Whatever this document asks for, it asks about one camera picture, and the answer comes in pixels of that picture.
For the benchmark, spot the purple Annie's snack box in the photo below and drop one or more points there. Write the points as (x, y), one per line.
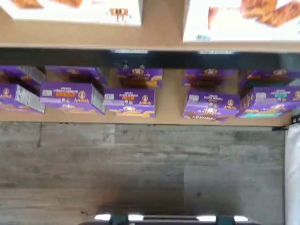
(129, 98)
(211, 100)
(75, 72)
(14, 96)
(269, 77)
(14, 72)
(68, 93)
(208, 77)
(140, 77)
(269, 98)

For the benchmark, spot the black metal shelf frame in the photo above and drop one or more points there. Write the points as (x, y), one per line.
(70, 58)

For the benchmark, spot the blue pretzel crackers box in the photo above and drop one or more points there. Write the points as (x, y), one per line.
(234, 30)

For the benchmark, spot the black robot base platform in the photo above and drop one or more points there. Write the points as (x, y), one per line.
(164, 221)

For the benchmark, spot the orange pretzel crackers box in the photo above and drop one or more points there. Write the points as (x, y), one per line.
(70, 14)

